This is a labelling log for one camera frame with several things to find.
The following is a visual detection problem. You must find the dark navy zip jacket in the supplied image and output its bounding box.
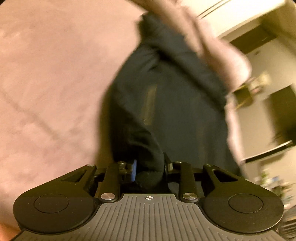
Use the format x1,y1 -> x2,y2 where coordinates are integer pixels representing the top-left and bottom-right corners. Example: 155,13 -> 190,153
109,13 -> 241,193

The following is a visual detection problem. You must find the yellow side table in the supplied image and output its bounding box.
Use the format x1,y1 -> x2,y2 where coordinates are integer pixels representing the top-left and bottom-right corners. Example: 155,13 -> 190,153
233,84 -> 254,109

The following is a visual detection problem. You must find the purple duvet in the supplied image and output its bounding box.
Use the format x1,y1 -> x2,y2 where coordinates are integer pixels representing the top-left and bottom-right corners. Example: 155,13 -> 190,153
134,1 -> 252,166

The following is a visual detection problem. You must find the wrapped flower bouquet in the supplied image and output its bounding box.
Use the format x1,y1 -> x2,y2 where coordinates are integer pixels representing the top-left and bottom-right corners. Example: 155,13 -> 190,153
246,71 -> 271,94

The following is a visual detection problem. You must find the purple bed sheet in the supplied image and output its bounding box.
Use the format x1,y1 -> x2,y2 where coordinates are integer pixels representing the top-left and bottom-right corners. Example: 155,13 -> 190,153
0,0 -> 149,235

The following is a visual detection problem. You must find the dark wall television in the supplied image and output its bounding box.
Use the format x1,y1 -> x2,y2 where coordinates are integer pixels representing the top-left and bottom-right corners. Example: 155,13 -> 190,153
264,84 -> 295,146

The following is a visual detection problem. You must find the dark door frame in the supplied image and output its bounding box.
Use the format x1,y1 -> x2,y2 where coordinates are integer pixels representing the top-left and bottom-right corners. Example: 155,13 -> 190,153
230,25 -> 277,54

